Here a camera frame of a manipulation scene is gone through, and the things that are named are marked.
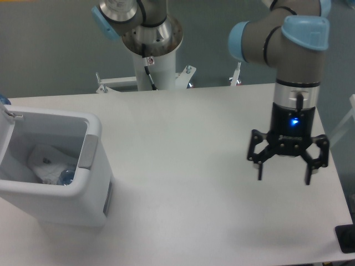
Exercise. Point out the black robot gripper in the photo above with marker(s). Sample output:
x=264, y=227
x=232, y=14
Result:
x=289, y=135

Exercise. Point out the crushed clear plastic bottle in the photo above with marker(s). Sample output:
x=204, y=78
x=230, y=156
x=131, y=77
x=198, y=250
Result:
x=66, y=177

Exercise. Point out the clear plastic bag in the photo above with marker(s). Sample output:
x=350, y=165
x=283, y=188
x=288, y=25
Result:
x=47, y=163

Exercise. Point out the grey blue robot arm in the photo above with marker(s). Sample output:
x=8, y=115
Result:
x=293, y=39

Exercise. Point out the white trash can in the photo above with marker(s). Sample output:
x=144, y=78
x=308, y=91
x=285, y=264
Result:
x=85, y=201

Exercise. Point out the black device at table edge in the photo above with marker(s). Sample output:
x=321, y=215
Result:
x=345, y=236

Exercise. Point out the blue object at left edge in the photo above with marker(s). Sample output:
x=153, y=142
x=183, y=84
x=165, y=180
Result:
x=4, y=100

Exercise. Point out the white frame at right edge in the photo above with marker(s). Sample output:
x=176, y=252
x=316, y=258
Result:
x=343, y=126

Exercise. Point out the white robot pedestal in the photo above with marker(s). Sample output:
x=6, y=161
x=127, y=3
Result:
x=182, y=79

